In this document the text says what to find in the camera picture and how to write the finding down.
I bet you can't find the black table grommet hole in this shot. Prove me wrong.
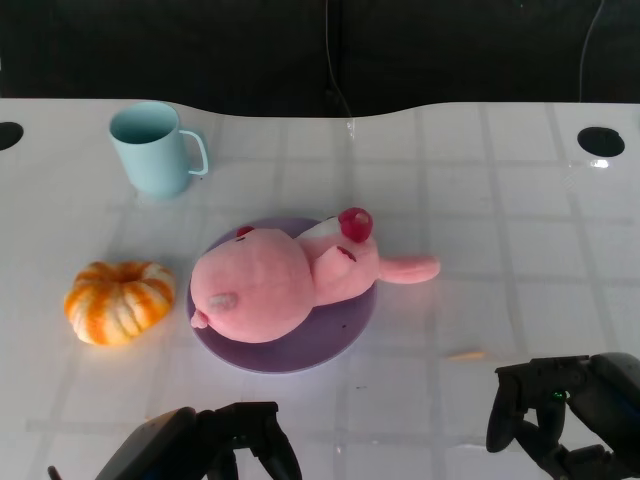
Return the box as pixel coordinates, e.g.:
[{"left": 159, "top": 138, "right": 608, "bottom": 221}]
[
  {"left": 0, "top": 122, "right": 25, "bottom": 153},
  {"left": 576, "top": 126, "right": 626, "bottom": 156}
]

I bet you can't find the thin grey hanging cable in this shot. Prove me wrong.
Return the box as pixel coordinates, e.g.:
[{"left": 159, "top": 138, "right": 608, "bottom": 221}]
[
  {"left": 322, "top": 0, "right": 354, "bottom": 121},
  {"left": 576, "top": 0, "right": 602, "bottom": 102}
]

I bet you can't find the pink plush bunny doll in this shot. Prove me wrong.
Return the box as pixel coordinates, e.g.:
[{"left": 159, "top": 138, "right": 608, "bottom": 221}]
[{"left": 189, "top": 205, "right": 442, "bottom": 345}]

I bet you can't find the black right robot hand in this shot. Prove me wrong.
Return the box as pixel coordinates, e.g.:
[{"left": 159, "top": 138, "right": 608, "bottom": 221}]
[{"left": 486, "top": 352, "right": 640, "bottom": 480}]

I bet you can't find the lavender round plate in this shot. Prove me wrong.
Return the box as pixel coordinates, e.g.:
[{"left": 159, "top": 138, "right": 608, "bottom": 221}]
[{"left": 185, "top": 217, "right": 379, "bottom": 375}]

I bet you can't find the orange white striped pumpkin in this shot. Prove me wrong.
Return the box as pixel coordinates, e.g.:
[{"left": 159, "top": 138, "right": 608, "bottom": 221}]
[{"left": 63, "top": 260, "right": 177, "bottom": 347}]

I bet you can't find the black backdrop cloth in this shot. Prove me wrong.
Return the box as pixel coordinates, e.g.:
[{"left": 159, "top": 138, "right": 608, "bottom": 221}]
[{"left": 0, "top": 0, "right": 640, "bottom": 119}]

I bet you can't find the light blue plastic mug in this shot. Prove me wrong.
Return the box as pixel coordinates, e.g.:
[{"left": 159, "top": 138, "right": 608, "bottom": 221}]
[{"left": 108, "top": 101, "right": 210, "bottom": 199}]

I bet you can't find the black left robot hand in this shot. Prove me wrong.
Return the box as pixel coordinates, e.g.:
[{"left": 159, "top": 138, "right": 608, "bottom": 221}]
[{"left": 94, "top": 401, "right": 303, "bottom": 480}]

